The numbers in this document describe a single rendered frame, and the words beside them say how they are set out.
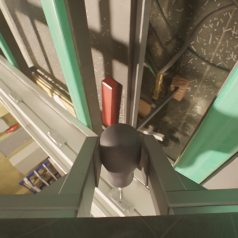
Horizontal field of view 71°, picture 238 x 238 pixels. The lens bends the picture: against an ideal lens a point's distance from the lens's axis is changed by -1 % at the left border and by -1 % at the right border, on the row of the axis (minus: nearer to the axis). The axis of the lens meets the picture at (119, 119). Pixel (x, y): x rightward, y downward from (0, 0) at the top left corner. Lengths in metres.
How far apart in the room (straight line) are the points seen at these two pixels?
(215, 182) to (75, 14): 0.26
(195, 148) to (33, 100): 0.41
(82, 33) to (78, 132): 0.21
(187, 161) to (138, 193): 0.14
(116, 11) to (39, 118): 0.36
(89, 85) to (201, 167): 0.21
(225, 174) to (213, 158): 0.04
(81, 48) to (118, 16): 0.31
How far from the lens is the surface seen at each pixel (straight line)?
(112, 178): 0.18
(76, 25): 0.25
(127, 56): 0.58
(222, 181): 0.23
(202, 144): 0.17
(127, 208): 0.31
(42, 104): 0.47
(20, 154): 9.89
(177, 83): 1.23
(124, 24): 0.55
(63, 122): 0.41
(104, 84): 0.68
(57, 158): 0.86
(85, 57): 0.27
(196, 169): 0.21
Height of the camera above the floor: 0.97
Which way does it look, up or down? 27 degrees down
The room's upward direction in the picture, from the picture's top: 131 degrees counter-clockwise
